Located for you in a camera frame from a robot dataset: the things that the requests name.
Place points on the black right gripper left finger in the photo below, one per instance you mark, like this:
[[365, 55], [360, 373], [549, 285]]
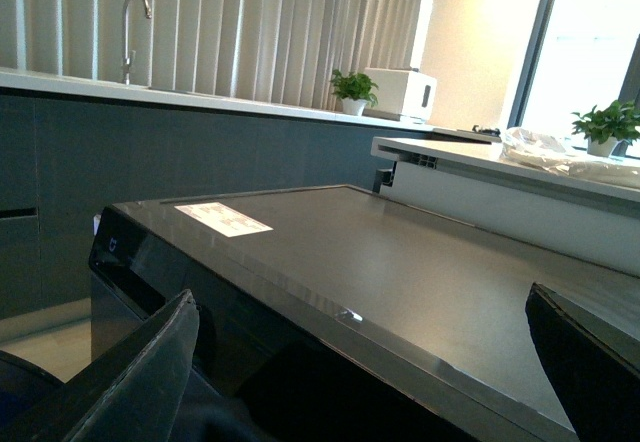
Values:
[[171, 331]]

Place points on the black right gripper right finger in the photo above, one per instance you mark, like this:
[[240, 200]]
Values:
[[592, 366]]

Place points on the grey front-load washing machine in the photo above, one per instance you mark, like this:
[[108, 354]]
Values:
[[357, 318]]

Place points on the white label on washer top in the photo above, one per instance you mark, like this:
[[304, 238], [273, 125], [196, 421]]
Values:
[[223, 219]]

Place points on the white side counter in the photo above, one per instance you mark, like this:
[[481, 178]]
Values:
[[589, 220]]

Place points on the white plastic bag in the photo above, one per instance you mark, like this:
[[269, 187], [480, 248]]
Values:
[[547, 153]]

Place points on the green potted plant by window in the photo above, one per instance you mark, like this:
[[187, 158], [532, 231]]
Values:
[[605, 129]]

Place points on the white counter with grey cabinets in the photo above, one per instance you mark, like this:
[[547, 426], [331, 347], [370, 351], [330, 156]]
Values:
[[71, 146]]

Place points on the black gas stove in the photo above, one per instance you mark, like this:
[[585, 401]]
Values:
[[489, 131]]

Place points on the chrome gooseneck faucet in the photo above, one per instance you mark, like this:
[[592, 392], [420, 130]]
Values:
[[128, 54]]

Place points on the white countertop appliance box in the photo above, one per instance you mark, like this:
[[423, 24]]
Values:
[[402, 94]]

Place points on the green potted plant white pot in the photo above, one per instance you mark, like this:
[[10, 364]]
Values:
[[355, 91]]

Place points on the beige vertical blinds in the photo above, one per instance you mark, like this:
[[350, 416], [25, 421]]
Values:
[[280, 51]]

